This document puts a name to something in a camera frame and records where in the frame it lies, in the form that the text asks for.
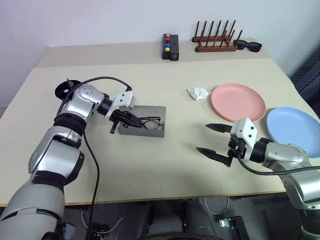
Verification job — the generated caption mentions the blue plate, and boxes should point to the blue plate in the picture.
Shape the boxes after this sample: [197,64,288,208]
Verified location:
[265,106,320,159]

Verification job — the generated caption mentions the pink plate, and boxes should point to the pink plate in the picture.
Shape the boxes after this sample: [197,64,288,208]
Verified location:
[210,83,267,123]

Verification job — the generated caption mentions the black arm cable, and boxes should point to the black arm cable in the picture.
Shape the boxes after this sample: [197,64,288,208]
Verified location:
[59,76,133,240]
[237,154,320,176]

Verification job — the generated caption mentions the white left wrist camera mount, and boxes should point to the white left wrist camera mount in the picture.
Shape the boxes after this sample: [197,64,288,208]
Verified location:
[104,90,136,120]

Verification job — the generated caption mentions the black box with coloured buttons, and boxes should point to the black box with coloured buttons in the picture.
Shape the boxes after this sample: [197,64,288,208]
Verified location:
[161,33,172,60]

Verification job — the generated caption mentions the tortoiseshell round eyeglasses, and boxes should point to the tortoiseshell round eyeglasses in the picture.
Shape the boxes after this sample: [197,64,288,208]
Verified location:
[136,116,162,131]

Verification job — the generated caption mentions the white tissue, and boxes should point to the white tissue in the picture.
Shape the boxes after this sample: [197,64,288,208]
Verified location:
[187,86,210,101]

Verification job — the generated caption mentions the small blue grey device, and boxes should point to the small blue grey device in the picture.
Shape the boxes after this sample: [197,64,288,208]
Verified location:
[64,221,77,238]

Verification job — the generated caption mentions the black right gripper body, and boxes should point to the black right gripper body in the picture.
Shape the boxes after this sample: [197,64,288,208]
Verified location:
[226,136,247,168]

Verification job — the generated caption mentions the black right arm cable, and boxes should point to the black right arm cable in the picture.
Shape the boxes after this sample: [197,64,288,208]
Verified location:
[237,154,320,176]

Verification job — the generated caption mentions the grey glasses case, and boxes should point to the grey glasses case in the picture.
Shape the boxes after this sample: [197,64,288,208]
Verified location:
[118,105,167,139]

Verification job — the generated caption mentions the black sunglasses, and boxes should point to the black sunglasses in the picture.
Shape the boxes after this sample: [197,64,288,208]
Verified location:
[232,39,263,53]

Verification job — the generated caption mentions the white cable under table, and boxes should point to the white cable under table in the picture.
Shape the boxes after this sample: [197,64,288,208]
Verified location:
[203,196,230,215]

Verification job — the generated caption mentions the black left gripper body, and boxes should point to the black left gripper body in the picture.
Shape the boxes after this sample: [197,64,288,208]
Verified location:
[109,109,131,135]

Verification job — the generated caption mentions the black box with round socket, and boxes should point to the black box with round socket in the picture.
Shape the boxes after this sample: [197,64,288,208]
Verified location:
[169,34,180,62]

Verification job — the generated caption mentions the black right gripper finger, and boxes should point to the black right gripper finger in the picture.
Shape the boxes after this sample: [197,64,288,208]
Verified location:
[205,123,234,134]
[195,147,232,167]

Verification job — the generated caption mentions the wooden peg dish rack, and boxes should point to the wooden peg dish rack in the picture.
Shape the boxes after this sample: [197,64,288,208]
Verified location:
[191,20,244,53]

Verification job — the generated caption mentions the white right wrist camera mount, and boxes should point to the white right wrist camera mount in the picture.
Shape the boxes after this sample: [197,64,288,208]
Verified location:
[229,117,259,162]

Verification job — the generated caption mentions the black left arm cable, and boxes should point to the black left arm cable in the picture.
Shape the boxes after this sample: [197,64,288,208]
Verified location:
[59,76,133,240]

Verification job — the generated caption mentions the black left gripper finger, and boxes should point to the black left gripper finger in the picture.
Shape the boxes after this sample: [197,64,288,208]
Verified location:
[121,119,144,129]
[124,112,144,124]

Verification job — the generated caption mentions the dark grey rounded shape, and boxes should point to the dark grey rounded shape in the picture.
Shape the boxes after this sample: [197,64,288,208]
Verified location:
[182,199,218,236]

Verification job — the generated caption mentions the black device with metal bracket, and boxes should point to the black device with metal bracket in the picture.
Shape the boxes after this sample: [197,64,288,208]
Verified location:
[217,216,247,240]

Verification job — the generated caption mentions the black plastic cup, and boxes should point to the black plastic cup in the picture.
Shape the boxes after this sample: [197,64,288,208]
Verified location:
[54,79,81,101]

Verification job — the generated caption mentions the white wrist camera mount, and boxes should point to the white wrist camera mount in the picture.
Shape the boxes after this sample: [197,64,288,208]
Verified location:
[229,117,259,162]
[104,90,136,120]

